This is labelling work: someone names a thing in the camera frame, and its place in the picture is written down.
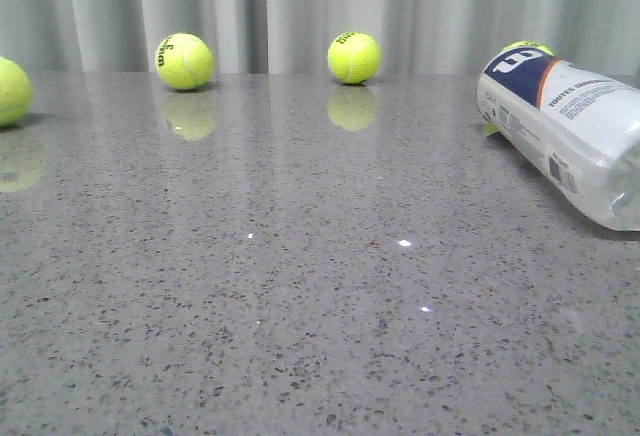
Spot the white Wilson tennis ball can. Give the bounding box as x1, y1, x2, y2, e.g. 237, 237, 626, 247
477, 48, 639, 231

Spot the centre tennis ball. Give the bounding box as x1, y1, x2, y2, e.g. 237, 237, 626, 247
327, 32, 381, 84

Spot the right Roland Garros tennis ball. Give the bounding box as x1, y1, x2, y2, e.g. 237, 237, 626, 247
501, 40, 555, 56

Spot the far left tennis ball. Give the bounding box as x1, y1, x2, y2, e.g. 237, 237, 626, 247
0, 57, 33, 127

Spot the grey pleated curtain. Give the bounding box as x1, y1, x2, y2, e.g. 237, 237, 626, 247
1, 0, 639, 76

